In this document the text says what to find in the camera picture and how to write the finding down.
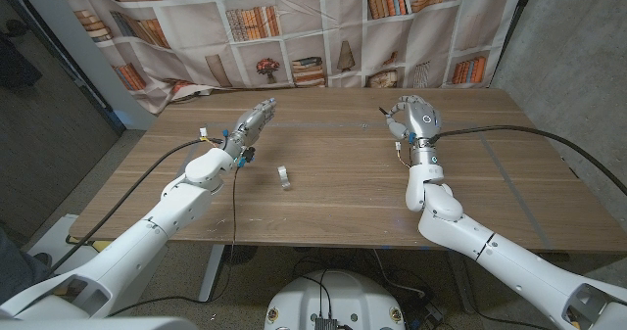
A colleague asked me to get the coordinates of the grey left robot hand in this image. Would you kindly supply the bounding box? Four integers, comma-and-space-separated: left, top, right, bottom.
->
222, 98, 278, 163

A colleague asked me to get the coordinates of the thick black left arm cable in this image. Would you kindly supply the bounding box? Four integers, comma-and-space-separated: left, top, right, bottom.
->
48, 137, 225, 275

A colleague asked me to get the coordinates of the white floor cable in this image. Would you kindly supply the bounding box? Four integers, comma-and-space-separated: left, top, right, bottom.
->
373, 249, 427, 298

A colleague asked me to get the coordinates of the thin brown left arm cable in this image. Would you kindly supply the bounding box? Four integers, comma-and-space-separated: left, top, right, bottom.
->
110, 165, 239, 317

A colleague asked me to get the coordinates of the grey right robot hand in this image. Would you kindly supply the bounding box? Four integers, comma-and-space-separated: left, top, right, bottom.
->
385, 94, 443, 150

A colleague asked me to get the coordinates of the printed bookshelf backdrop cloth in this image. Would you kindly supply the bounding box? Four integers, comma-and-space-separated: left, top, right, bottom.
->
51, 0, 530, 115

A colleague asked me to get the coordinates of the black backdrop stand pole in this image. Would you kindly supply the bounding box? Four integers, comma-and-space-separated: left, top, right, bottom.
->
489, 0, 538, 89

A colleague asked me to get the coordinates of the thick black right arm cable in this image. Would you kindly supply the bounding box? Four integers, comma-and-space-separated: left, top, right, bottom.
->
428, 124, 627, 197

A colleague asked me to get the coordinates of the power strip on floor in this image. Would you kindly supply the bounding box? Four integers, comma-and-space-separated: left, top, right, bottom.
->
410, 303, 448, 330

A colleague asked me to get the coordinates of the grey table leg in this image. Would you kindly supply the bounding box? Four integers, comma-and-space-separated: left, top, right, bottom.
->
446, 250, 479, 315

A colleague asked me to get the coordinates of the white table leg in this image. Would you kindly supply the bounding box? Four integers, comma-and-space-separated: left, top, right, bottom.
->
198, 244, 226, 305

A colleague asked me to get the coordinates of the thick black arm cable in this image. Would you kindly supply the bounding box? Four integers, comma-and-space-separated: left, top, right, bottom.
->
48, 137, 225, 275
428, 124, 627, 197

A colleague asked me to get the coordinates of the thin brown arm cable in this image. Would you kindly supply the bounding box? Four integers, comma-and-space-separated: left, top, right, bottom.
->
459, 259, 545, 330
110, 165, 239, 317

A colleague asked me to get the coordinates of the thin brown right arm cable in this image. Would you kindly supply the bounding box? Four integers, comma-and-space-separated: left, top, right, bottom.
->
459, 259, 545, 330

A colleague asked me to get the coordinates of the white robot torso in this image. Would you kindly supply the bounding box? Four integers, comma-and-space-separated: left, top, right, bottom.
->
264, 269, 406, 330

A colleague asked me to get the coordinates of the white board on floor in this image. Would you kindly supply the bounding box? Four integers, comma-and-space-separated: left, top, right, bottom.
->
28, 213, 112, 272

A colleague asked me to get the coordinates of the person leg in jeans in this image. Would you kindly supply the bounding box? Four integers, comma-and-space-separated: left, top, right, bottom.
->
0, 229, 53, 307

